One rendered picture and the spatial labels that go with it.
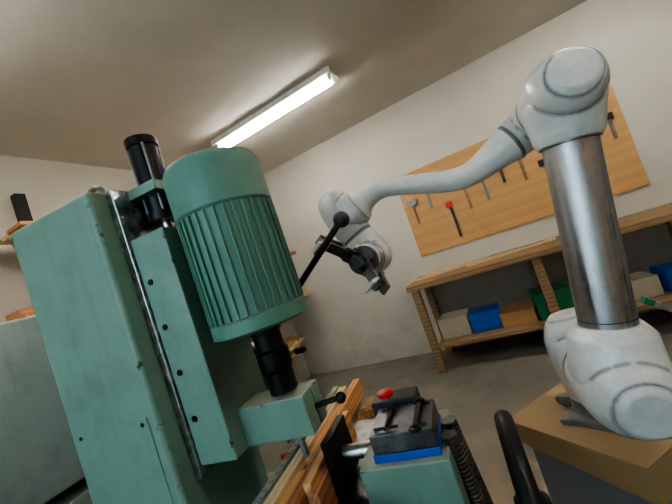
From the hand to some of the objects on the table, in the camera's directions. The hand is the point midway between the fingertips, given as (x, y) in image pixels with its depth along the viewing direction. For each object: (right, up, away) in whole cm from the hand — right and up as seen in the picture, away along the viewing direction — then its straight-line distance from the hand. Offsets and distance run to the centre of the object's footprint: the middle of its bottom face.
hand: (342, 267), depth 71 cm
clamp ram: (+4, -35, -14) cm, 38 cm away
